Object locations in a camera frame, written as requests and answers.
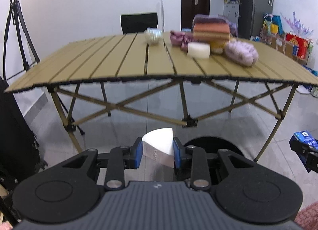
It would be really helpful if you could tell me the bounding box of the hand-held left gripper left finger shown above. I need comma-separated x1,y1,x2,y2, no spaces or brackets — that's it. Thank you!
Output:
61,137,144,191

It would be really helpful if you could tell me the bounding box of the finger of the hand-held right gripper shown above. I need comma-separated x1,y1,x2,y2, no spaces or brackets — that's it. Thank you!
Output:
289,141,318,172

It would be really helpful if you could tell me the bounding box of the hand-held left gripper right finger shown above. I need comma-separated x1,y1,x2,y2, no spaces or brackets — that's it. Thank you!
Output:
173,137,250,191

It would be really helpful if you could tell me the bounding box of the blue carton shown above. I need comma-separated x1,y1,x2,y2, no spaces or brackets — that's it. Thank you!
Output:
289,131,318,150

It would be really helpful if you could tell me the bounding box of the white foam wedge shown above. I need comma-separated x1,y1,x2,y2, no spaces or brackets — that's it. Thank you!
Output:
142,128,175,168

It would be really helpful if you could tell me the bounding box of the black round waste bin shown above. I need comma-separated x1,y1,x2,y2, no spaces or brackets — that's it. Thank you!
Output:
185,136,245,163

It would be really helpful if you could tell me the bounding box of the mauve fluffy cloth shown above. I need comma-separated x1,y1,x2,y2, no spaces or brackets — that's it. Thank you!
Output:
170,30,195,52

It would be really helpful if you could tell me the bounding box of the yellow sponge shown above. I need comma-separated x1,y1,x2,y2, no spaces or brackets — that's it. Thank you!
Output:
196,37,235,55

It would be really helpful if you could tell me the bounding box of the silver foil ball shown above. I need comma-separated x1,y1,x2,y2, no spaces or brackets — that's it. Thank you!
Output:
145,28,163,46

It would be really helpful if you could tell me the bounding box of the lilac fluffy scrunchie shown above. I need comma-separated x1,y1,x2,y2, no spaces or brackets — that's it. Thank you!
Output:
224,41,259,67

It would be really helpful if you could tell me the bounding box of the white flat board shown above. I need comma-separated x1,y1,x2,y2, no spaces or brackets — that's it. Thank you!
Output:
297,84,318,94

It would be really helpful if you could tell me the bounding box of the tan folding table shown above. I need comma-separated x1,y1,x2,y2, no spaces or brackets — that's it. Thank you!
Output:
4,33,318,163

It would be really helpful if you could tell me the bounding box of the red gift bag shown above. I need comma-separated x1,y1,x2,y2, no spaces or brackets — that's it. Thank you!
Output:
285,33,314,59

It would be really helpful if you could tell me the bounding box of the stack of cardboard boxes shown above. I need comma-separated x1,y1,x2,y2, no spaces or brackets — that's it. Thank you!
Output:
260,30,295,55

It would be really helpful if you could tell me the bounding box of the black suitcase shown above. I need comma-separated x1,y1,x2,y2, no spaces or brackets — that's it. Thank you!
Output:
0,76,49,191

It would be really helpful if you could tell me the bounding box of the black folding chair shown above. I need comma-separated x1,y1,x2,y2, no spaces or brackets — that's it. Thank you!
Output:
120,13,159,35

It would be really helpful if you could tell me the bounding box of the blue gift bag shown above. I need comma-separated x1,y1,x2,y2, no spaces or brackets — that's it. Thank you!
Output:
263,14,284,35

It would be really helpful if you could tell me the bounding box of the white pole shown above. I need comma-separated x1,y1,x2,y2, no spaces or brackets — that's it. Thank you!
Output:
160,0,166,32

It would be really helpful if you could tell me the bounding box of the dark grey fridge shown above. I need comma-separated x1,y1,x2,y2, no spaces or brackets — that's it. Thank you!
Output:
238,0,274,40

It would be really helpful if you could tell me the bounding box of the black tripod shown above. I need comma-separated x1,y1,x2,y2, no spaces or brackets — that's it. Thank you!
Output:
2,0,85,135

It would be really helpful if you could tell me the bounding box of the purple wall decoration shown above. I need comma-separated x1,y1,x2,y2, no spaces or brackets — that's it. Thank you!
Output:
281,12,314,37

